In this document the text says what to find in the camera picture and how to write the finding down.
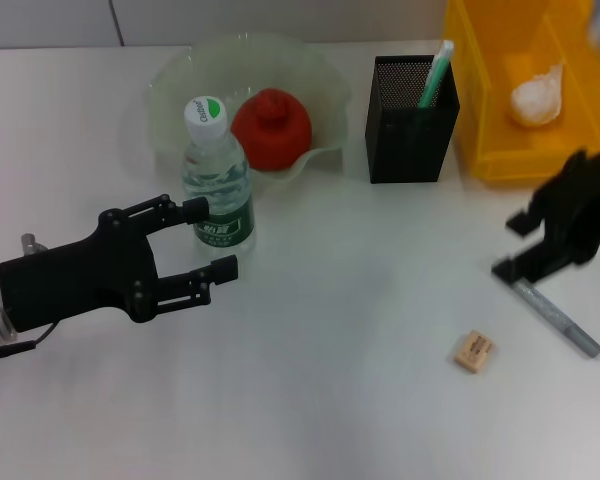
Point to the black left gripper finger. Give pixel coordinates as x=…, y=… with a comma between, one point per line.
x=225, y=270
x=195, y=210

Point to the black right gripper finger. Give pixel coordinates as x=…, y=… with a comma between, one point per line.
x=525, y=222
x=530, y=267

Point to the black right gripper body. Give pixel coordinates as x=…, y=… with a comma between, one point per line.
x=585, y=205

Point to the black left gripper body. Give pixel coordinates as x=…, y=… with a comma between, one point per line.
x=80, y=280

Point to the clear green-label water bottle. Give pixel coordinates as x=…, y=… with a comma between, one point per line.
x=220, y=180

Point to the grey glitter pen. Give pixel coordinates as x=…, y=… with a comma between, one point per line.
x=555, y=315

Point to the white paper ball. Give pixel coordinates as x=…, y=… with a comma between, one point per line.
x=535, y=97

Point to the green pen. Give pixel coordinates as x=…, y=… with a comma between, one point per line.
x=435, y=75

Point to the tan eraser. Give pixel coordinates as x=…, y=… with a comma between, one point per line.
x=474, y=351

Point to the red-orange fruit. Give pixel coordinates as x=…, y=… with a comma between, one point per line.
x=275, y=130

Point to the black mesh pen holder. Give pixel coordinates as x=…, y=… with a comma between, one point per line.
x=405, y=140

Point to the green glass fruit plate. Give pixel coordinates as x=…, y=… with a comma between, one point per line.
x=280, y=65

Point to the yellow plastic bin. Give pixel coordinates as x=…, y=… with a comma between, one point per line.
x=485, y=125

